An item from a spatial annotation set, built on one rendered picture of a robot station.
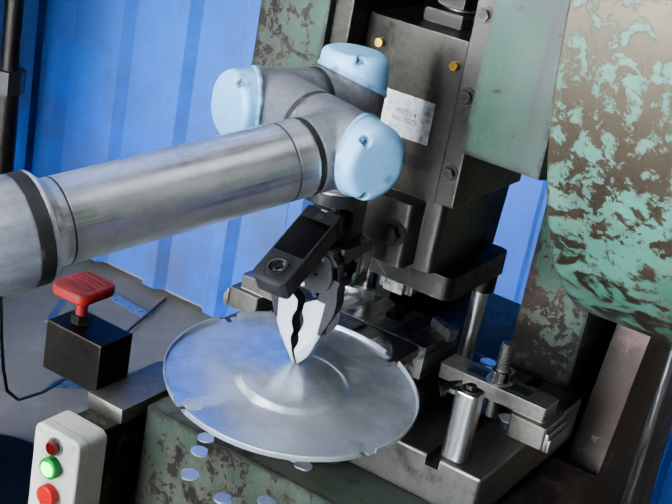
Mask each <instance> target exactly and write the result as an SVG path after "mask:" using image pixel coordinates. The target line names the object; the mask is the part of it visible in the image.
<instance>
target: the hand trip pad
mask: <svg viewBox="0 0 672 504"><path fill-rule="evenodd" d="M52 290H53V293H54V294H55V295H57V296H59V297H61V298H63V299H65V300H67V301H69V302H71V303H73V304H75V305H76V308H75V314H76V315H77V316H81V317H83V316H87V314H88V306H89V305H90V304H93V303H96V302H98V301H101V300H104V299H107V298H109V297H111V296H113V295H114V292H115V285H114V283H113V282H111V281H109V280H107V279H105V278H103V277H101V276H99V275H97V274H95V273H92V272H90V271H87V272H79V273H76V274H73V275H70V276H66V277H63V278H60V279H58V280H56V281H55V282H54V283H53V289H52Z"/></svg>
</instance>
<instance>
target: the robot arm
mask: <svg viewBox="0 0 672 504"><path fill-rule="evenodd" d="M318 64H319V66H309V67H259V66H257V65H252V66H251V67H245V68H232V69H228V70H226V71H225V72H223V73H222V74H221V75H220V76H219V78H218V79H217V81H216V83H215V85H214V88H213V95H212V100H211V110H212V117H213V121H214V123H215V126H216V128H217V130H218V132H219V133H220V134H221V135H218V136H214V137H210V138H206V139H201V140H197V141H193V142H189V143H185V144H180V145H176V146H172V147H168V148H164V149H159V150H155V151H151V152H147V153H143V154H139V155H134V156H130V157H126V158H122V159H118V160H113V161H109V162H105V163H101V164H97V165H92V166H88V167H84V168H80V169H76V170H71V171H67V172H63V173H59V174H55V175H50V176H46V177H42V178H38V177H36V176H34V175H33V174H31V173H30V172H28V171H26V170H17V171H12V172H8V173H4V174H0V296H6V295H10V294H14V293H18V292H22V291H26V290H30V289H33V288H37V287H40V286H44V285H47V284H50V283H53V282H55V281H56V280H57V278H58V276H59V274H60V273H61V271H62V269H63V267H64V266H68V265H71V264H75V263H78V262H82V261H85V260H89V259H92V258H96V257H99V256H103V255H106V254H110V253H113V252H117V251H120V250H124V249H127V248H131V247H135V246H138V245H142V244H145V243H149V242H152V241H156V240H159V239H163V238H166V237H170V236H173V235H177V234H180V233H184V232H187V231H191V230H194V229H198V228H202V227H205V226H209V225H212V224H216V223H219V222H223V221H226V220H230V219H233V218H237V217H240V216H244V215H247V214H251V213H254V212H258V211H261V210H265V209H269V208H272V207H276V206H279V205H283V204H286V203H290V202H293V201H297V200H300V199H306V200H307V201H309V202H312V203H314V204H313V205H308V206H307V207H306V208H305V209H304V210H303V212H302V213H301V214H300V215H299V216H298V218H297V219H296V220H295V221H294V222H293V223H292V225H291V226H290V227H289V228H288V229H287V230H286V232H285V233H284V234H283V235H282V236H281V237H280V239H279V240H278V241H277V242H276V243H275V244H274V246H273V247H272V248H271V249H270V250H269V251H268V253H267V254H266V255H265V256H264V257H263V258H262V260H261V261H260V262H259V263H258V264H257V265H256V267H255V268H254V269H253V274H254V277H255V281H256V284H257V287H258V288H259V289H261V290H264V291H266V292H268V293H271V298H272V304H273V309H274V315H275V316H276V317H277V323H278V327H279V331H280V334H281V336H282V339H283V342H284V344H285V347H286V349H287V352H288V354H289V357H290V359H291V360H292V361H294V362H296V363H300V362H302V361H303V360H305V359H306V358H308V357H309V356H310V355H311V354H312V353H313V352H314V351H315V349H316V348H317V347H318V345H319V344H320V342H321V340H322V339H323V338H324V337H325V336H326V335H328V334H329V333H330V332H331V331H332V330H334V329H335V327H336V326H337V324H338V322H339V317H340V315H339V312H340V310H341V308H342V305H343V302H344V293H343V290H342V287H344V286H346V285H348V284H350V282H351V281H352V276H353V273H355V272H356V274H355V279H354V285H357V284H359V283H362V282H364V281H366V279H367V274H368V268H369V263H370V258H371V253H372V248H373V243H374V239H372V238H370V237H367V236H365V235H363V234H362V230H363V225H364V219H365V214H366V209H367V203H368V200H373V199H376V198H378V197H380V196H382V195H384V194H385V193H386V192H388V191H389V190H390V189H391V188H392V187H393V185H394V184H395V183H396V181H397V180H398V178H399V176H400V174H401V172H402V169H403V166H404V159H405V148H404V144H403V141H402V138H401V137H400V135H399V134H398V133H397V131H396V130H394V129H393V128H392V127H390V126H388V125H387V124H385V123H384V122H382V121H381V115H382V110H383V105H384V100H385V98H387V85H388V78H389V74H388V73H389V61H388V59H387V57H386V56H385V55H384V54H382V53H381V52H379V51H377V50H375V49H372V48H369V47H366V46H361V45H357V44H350V43H332V44H328V45H326V46H324V47H323V49H322V51H321V56H320V59H318ZM360 240H364V241H363V242H361V241H360ZM367 252H368V254H367V259H366V264H365V269H364V272H362V273H360V274H359V272H360V267H361V262H362V256H363V254H365V253H367ZM357 258H358V263H355V260H356V259H357ZM307 289H308V290H310V291H311V294H312V296H313V297H317V296H318V297H317V298H315V299H312V300H308V299H307V298H306V291H307ZM302 325H303V327H302V328H301V326H302ZM300 328H301V330H300Z"/></svg>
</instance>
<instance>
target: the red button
mask: <svg viewBox="0 0 672 504"><path fill-rule="evenodd" d="M37 499H38V501H39V502H40V504H56V503H57V502H58V492H57V490H56V488H55V487H54V486H53V485H52V484H50V483H46V484H43V485H41V486H40V487H38V489H37Z"/></svg>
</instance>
